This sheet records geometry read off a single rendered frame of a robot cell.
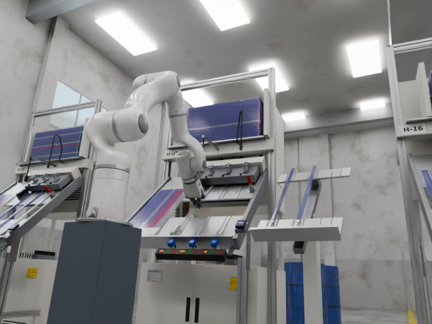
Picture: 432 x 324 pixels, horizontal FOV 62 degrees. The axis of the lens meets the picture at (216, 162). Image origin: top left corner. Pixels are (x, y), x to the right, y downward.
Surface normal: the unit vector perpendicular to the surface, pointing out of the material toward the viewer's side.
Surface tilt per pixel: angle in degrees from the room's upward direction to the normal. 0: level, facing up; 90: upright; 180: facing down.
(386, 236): 90
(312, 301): 90
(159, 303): 90
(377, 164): 90
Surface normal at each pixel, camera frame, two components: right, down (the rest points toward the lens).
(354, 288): -0.44, -0.30
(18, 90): 0.90, -0.10
